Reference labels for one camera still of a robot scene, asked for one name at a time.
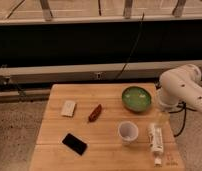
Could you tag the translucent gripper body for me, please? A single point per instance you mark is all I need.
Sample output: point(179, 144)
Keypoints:
point(162, 118)

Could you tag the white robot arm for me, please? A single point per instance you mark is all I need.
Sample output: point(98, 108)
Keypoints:
point(180, 84)

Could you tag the white sponge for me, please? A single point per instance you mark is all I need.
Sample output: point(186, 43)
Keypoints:
point(68, 108)

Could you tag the white tube bottle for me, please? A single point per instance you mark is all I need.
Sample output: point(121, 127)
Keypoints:
point(156, 143)

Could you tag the green bowl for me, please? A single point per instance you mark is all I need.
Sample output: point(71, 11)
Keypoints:
point(136, 99)

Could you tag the white paper cup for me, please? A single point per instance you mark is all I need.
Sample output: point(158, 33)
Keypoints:
point(128, 132)

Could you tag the wooden table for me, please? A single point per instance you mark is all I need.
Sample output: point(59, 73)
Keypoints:
point(105, 151)

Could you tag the black smartphone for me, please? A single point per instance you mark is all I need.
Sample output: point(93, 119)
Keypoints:
point(74, 144)

